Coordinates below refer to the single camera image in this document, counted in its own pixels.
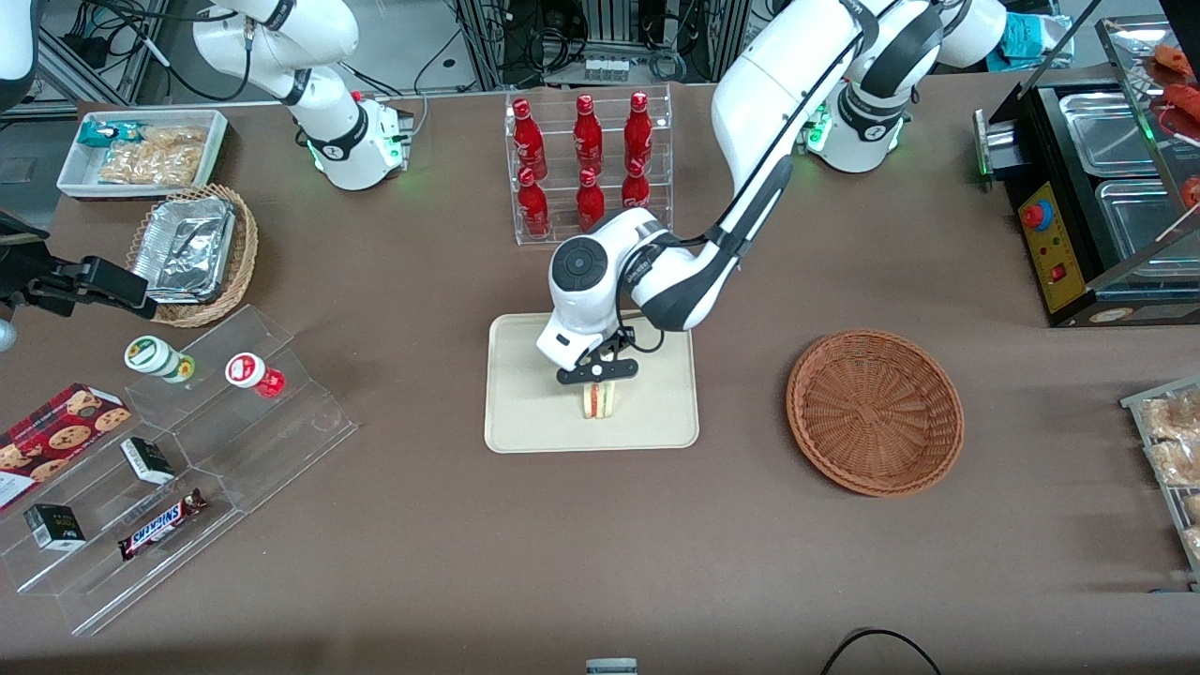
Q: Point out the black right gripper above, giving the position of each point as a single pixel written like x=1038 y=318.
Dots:
x=49 y=284

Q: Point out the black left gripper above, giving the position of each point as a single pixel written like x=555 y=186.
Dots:
x=623 y=337

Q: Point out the triangular sandwich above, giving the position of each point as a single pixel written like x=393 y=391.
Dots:
x=601 y=403

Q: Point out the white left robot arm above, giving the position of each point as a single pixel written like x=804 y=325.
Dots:
x=769 y=94

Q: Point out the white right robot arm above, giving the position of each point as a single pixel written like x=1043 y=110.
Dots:
x=328 y=122

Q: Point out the beige plastic tray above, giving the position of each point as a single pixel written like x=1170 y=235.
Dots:
x=525 y=412

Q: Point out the small tan wicker basket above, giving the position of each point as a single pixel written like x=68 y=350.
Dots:
x=246 y=253

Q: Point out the large brown wicker basket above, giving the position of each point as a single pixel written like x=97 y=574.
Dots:
x=872 y=412

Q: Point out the tray of packaged bread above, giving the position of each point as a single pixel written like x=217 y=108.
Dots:
x=1136 y=403

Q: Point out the green capped drink bottle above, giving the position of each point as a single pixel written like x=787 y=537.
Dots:
x=155 y=357

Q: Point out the stacked aluminium foil trays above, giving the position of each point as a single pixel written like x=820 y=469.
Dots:
x=187 y=248

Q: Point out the red capped drink bottle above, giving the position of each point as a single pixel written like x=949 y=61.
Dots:
x=248 y=371

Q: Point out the white plastic snack bin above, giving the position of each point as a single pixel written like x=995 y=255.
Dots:
x=75 y=173

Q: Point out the rice cracker bag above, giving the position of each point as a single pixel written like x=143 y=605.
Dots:
x=155 y=159

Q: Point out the red cookie box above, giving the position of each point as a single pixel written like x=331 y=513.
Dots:
x=56 y=436

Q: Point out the small black box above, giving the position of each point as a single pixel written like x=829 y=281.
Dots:
x=147 y=460
x=53 y=527

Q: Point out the teal snack packet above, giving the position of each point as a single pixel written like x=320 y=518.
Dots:
x=101 y=133

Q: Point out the red cola bottle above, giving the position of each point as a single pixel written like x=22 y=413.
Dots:
x=591 y=202
x=638 y=133
x=533 y=206
x=636 y=187
x=588 y=136
x=529 y=141

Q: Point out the clear acrylic step display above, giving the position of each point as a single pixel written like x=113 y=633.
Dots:
x=253 y=450

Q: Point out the snickers chocolate bar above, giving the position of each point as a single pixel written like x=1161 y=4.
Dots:
x=159 y=525

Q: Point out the clear acrylic bottle rack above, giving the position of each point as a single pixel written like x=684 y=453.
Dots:
x=562 y=112

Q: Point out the small grey device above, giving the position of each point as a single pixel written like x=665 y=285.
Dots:
x=611 y=667

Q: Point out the red emergency stop button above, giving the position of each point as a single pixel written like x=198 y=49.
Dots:
x=1036 y=215

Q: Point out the black hot food case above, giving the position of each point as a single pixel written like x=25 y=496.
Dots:
x=1041 y=150

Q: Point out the teal plastic bag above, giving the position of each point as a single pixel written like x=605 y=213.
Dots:
x=1036 y=39

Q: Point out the stainless steel pan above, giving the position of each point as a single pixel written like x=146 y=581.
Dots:
x=1139 y=220
x=1106 y=131

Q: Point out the wrapped bread bag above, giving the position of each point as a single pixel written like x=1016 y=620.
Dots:
x=1193 y=508
x=1172 y=417
x=1177 y=461
x=1193 y=544

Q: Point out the red sausages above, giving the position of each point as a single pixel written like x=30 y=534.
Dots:
x=1183 y=94

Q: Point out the aluminium frame rack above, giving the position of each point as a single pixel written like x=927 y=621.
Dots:
x=483 y=47

